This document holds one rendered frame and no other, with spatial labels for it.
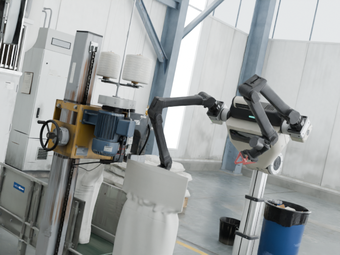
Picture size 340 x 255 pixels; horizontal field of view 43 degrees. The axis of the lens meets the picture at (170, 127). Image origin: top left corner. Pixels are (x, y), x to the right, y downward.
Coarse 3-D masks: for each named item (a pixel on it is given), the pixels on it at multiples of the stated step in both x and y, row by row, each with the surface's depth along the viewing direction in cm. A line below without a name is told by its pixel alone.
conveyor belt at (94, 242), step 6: (90, 234) 321; (90, 240) 308; (96, 240) 311; (102, 240) 313; (78, 246) 292; (84, 246) 295; (90, 246) 297; (96, 246) 299; (102, 246) 301; (108, 246) 304; (84, 252) 284; (90, 252) 286; (96, 252) 288; (102, 252) 290; (108, 252) 292
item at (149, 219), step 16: (128, 160) 277; (128, 176) 275; (144, 176) 262; (160, 176) 255; (176, 176) 251; (128, 192) 273; (144, 192) 260; (160, 192) 255; (176, 192) 251; (128, 208) 267; (144, 208) 258; (160, 208) 253; (176, 208) 250; (128, 224) 265; (144, 224) 256; (160, 224) 251; (176, 224) 256; (128, 240) 263; (144, 240) 255; (160, 240) 250
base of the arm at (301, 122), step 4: (300, 116) 245; (304, 116) 251; (300, 120) 245; (304, 120) 249; (292, 124) 246; (296, 124) 246; (300, 124) 245; (304, 124) 248; (288, 128) 251; (292, 128) 249; (296, 128) 247; (300, 128) 247; (292, 132) 249; (296, 132) 247; (300, 132) 246
